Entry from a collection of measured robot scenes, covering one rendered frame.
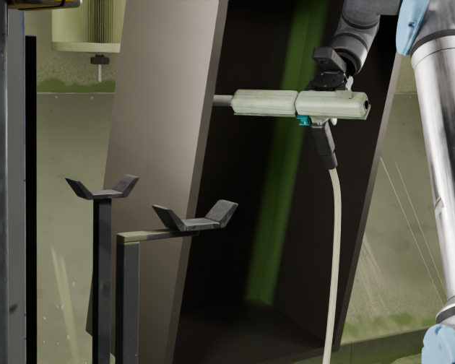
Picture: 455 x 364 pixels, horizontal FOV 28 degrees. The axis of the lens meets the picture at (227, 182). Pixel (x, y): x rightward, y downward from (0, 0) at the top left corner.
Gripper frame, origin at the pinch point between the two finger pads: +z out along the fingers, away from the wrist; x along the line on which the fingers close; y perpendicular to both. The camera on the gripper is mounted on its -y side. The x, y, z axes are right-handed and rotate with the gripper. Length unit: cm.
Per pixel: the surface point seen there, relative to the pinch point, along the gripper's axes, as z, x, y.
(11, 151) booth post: 63, 15, -52
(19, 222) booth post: 69, 14, -43
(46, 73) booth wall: -65, 138, 50
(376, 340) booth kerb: -50, 31, 173
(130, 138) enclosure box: 8.5, 44.4, 2.1
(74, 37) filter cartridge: -60, 113, 29
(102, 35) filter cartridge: -64, 105, 32
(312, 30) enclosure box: -51, 22, 18
